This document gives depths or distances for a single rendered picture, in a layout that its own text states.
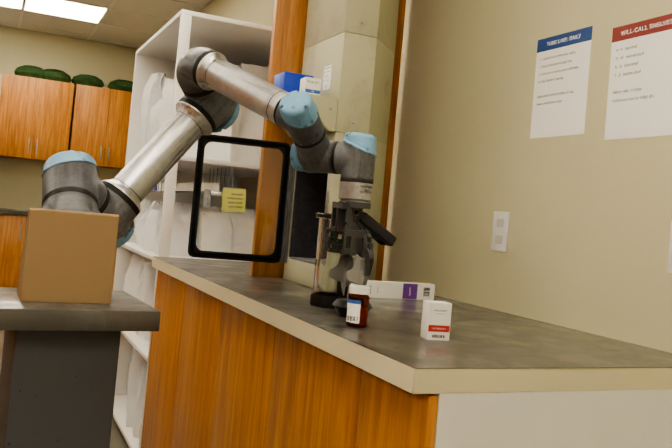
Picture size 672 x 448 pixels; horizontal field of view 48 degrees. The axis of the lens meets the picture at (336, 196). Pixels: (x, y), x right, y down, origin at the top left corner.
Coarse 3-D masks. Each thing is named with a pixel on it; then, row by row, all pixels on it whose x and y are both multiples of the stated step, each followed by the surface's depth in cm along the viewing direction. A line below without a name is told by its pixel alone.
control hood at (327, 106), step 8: (312, 96) 221; (320, 96) 222; (320, 104) 222; (328, 104) 223; (336, 104) 224; (320, 112) 222; (328, 112) 223; (336, 112) 224; (328, 120) 223; (328, 128) 223
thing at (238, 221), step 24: (216, 144) 245; (216, 168) 245; (240, 168) 247; (264, 168) 249; (216, 192) 245; (240, 192) 247; (264, 192) 249; (216, 216) 245; (240, 216) 247; (264, 216) 249; (216, 240) 245; (240, 240) 247; (264, 240) 249
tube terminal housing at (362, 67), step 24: (312, 48) 247; (336, 48) 229; (360, 48) 227; (384, 48) 237; (312, 72) 245; (336, 72) 227; (360, 72) 227; (384, 72) 239; (336, 96) 226; (360, 96) 227; (384, 96) 240; (336, 120) 224; (360, 120) 227; (384, 120) 242; (384, 144) 244; (384, 168) 246; (336, 192) 224; (288, 264) 248; (312, 264) 230
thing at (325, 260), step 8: (320, 224) 184; (328, 224) 182; (320, 232) 184; (320, 240) 184; (320, 248) 183; (320, 256) 183; (328, 256) 182; (336, 256) 182; (352, 256) 185; (320, 264) 183; (328, 264) 182; (336, 264) 182; (320, 272) 183; (328, 272) 182; (320, 280) 182; (328, 280) 181; (336, 280) 181; (320, 288) 182; (328, 288) 181; (336, 288) 181; (344, 296) 183
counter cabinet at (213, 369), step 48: (192, 288) 251; (192, 336) 245; (240, 336) 201; (288, 336) 171; (192, 384) 240; (240, 384) 198; (288, 384) 168; (336, 384) 146; (384, 384) 129; (144, 432) 297; (192, 432) 235; (240, 432) 194; (288, 432) 166; (336, 432) 144; (384, 432) 128; (432, 432) 117; (480, 432) 121; (528, 432) 125; (576, 432) 129; (624, 432) 133
